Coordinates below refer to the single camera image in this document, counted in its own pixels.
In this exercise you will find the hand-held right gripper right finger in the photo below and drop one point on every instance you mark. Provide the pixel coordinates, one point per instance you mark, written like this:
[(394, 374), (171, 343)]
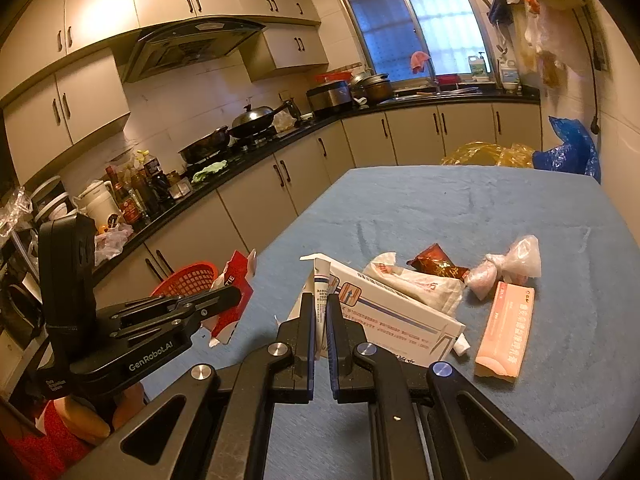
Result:
[(330, 360)]

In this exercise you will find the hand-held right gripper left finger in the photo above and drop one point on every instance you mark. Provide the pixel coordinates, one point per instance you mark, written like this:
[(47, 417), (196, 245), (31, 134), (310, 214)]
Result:
[(312, 350)]

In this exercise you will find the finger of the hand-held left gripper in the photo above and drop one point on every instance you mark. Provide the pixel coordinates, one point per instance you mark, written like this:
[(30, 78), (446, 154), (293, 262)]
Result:
[(155, 305), (220, 302)]

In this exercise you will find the red torn carton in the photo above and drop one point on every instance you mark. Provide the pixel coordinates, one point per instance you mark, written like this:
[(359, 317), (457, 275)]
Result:
[(235, 280)]

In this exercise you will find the orange plastic basket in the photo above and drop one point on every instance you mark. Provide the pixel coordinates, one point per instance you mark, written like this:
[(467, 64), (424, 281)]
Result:
[(185, 280)]

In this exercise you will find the white ointment tube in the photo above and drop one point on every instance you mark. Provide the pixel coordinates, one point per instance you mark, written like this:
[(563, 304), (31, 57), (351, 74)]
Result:
[(322, 285)]

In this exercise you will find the white carton box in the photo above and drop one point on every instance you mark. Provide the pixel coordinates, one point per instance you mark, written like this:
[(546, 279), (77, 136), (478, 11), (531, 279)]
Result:
[(395, 320)]

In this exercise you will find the white packet with red print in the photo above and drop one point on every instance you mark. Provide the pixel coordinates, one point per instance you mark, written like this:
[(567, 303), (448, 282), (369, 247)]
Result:
[(425, 287)]

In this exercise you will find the brown red snack wrapper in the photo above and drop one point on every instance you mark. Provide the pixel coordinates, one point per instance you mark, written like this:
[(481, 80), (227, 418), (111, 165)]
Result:
[(435, 262)]

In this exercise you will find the pink long box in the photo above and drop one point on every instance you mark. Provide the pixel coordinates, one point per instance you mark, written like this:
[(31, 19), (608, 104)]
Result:
[(507, 330)]

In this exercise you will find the clear knotted plastic bag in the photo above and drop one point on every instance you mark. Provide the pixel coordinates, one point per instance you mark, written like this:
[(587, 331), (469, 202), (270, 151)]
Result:
[(520, 257)]

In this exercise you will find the person's left hand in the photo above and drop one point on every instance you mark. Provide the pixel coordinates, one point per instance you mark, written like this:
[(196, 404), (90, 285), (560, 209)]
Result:
[(82, 422)]

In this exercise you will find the crumpled plastic bags on counter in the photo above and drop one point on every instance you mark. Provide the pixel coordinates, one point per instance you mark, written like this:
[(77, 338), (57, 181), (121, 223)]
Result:
[(112, 242)]

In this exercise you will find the white electric kettle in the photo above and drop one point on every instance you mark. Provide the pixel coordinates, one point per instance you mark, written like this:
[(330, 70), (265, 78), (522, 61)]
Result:
[(97, 202)]

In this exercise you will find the white dish rack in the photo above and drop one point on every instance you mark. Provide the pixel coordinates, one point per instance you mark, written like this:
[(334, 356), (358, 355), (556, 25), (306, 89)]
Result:
[(52, 197)]

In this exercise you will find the clear plastic bag on rack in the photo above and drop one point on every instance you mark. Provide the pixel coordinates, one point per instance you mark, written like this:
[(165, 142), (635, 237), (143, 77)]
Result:
[(12, 212)]

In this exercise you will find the cluster of condiment bottles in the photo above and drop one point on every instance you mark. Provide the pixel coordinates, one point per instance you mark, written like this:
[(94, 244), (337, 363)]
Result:
[(137, 190)]

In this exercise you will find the green cloth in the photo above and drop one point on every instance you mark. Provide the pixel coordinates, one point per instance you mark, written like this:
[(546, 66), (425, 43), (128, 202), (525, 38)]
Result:
[(210, 171)]

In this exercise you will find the black frying pan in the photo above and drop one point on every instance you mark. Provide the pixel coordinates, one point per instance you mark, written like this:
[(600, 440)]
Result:
[(202, 147)]

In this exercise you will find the red patterned clothing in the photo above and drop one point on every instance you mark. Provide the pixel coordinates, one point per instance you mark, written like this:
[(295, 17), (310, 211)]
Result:
[(47, 450)]

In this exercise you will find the black wok with lid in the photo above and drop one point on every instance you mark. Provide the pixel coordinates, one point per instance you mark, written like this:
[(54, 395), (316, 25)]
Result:
[(255, 117)]

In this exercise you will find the small plastic bag beside wok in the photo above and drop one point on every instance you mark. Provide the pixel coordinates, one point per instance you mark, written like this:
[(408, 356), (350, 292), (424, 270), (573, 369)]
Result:
[(284, 121)]

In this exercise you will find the blue tablecloth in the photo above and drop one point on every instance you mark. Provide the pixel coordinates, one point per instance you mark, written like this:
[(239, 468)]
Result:
[(475, 210)]

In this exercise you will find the steel rice cooker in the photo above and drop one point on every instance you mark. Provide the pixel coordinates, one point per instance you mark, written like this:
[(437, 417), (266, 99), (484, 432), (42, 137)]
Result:
[(329, 97)]

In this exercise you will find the beige base cabinets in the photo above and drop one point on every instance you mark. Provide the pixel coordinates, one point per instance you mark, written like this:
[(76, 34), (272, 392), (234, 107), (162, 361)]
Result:
[(400, 130)]

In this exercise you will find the red plastic tray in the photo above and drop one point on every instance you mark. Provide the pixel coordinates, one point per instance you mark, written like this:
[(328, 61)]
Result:
[(332, 77)]

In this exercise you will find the yellow plastic bag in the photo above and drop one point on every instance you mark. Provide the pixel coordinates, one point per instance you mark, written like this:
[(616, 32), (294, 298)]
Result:
[(487, 155)]

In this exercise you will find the black range hood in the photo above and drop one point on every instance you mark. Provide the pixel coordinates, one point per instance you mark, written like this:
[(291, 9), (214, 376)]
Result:
[(195, 42)]

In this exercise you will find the stacked metal pots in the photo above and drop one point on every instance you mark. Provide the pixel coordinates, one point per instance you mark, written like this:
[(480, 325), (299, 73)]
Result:
[(372, 87)]

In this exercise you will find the black kitchen countertop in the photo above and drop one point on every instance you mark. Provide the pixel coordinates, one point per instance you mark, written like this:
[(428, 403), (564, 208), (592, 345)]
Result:
[(450, 101)]

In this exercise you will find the pink hanging cloth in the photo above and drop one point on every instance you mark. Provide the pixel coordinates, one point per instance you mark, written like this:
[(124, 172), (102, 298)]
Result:
[(420, 62)]

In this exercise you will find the blue plastic bag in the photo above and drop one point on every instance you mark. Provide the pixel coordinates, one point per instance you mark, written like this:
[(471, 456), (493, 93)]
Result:
[(570, 152)]

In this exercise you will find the white detergent bottle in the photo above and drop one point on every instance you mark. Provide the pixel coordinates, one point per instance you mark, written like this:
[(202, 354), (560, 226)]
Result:
[(510, 75), (478, 67)]

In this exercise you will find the kitchen window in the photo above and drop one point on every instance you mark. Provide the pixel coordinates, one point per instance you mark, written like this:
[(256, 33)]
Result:
[(415, 15)]

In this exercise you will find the beige wall cabinets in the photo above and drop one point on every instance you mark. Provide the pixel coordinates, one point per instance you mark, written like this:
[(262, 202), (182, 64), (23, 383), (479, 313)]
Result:
[(100, 10)]

